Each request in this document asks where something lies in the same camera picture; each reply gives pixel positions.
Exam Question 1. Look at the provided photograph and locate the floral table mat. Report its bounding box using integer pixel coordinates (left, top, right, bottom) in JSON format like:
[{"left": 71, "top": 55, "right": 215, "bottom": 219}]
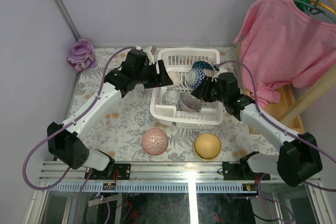
[{"left": 70, "top": 48, "right": 278, "bottom": 162}]

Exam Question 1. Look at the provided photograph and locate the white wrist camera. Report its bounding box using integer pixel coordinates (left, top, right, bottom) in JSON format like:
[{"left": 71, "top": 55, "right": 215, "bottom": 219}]
[
  {"left": 135, "top": 46, "right": 156, "bottom": 63},
  {"left": 212, "top": 65, "right": 228, "bottom": 81}
]

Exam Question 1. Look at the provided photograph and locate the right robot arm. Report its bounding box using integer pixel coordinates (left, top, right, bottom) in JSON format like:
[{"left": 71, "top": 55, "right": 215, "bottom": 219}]
[{"left": 186, "top": 70, "right": 322, "bottom": 187}]

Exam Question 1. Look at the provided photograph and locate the blue triangle pattern bowl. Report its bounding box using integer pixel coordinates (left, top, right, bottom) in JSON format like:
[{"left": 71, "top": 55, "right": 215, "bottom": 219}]
[{"left": 192, "top": 60, "right": 214, "bottom": 70}]

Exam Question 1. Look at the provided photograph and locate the pink t-shirt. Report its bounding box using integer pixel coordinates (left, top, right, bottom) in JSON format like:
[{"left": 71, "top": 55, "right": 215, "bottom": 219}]
[{"left": 234, "top": 0, "right": 335, "bottom": 108}]

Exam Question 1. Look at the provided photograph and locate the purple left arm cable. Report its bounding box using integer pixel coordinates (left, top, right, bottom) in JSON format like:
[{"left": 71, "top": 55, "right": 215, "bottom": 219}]
[{"left": 22, "top": 46, "right": 137, "bottom": 192}]

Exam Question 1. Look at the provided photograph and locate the green clothes hanger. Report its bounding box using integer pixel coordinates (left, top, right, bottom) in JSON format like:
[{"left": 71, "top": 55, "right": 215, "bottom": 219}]
[{"left": 293, "top": 0, "right": 335, "bottom": 15}]

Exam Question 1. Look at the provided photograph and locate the yellow rimmed bottom bowl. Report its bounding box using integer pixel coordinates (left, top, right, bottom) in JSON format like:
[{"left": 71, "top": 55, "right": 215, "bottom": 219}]
[{"left": 194, "top": 133, "right": 222, "bottom": 160}]

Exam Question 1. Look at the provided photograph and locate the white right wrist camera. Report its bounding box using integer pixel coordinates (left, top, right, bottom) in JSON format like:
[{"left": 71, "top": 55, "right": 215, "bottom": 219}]
[{"left": 212, "top": 65, "right": 228, "bottom": 81}]

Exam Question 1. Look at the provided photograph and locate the aluminium mounting rail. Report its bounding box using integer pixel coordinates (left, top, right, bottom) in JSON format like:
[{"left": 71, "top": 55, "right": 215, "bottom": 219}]
[{"left": 39, "top": 161, "right": 322, "bottom": 183}]

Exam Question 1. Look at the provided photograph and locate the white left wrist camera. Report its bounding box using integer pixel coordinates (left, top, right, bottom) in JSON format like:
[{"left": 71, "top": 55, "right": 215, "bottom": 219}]
[{"left": 135, "top": 46, "right": 156, "bottom": 63}]

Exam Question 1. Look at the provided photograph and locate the purple striped bowl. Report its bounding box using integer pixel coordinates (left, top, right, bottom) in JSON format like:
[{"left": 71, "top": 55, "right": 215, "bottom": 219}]
[{"left": 179, "top": 92, "right": 201, "bottom": 112}]

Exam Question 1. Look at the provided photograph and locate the purple folded cloth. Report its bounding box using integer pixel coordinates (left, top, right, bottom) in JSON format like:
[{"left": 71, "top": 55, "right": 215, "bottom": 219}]
[{"left": 67, "top": 38, "right": 98, "bottom": 72}]

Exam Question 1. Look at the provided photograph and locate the brown checker pattern bowl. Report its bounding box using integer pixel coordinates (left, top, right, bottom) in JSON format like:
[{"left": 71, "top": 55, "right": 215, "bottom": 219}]
[{"left": 204, "top": 69, "right": 215, "bottom": 78}]

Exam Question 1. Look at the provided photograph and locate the red eye pattern bowl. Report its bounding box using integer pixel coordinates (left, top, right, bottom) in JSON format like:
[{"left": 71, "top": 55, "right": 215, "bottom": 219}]
[{"left": 142, "top": 129, "right": 169, "bottom": 156}]

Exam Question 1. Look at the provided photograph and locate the white plastic dish rack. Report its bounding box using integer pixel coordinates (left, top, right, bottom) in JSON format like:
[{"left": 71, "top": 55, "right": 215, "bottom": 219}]
[{"left": 150, "top": 48, "right": 223, "bottom": 130}]

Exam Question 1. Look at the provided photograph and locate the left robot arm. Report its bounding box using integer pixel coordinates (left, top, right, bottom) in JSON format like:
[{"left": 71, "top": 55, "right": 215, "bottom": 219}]
[{"left": 47, "top": 47, "right": 173, "bottom": 179}]

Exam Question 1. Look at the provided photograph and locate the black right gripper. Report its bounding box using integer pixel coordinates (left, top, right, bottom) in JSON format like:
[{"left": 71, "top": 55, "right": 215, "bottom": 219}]
[{"left": 191, "top": 76, "right": 228, "bottom": 103}]

